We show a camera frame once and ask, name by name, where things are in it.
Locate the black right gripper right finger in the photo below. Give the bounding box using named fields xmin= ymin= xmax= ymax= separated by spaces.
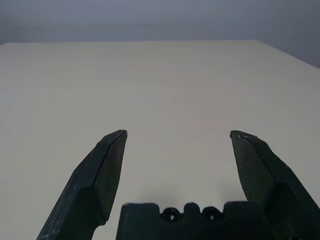
xmin=229 ymin=130 xmax=320 ymax=240

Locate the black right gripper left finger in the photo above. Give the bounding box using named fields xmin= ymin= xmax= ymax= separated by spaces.
xmin=36 ymin=129 xmax=128 ymax=240

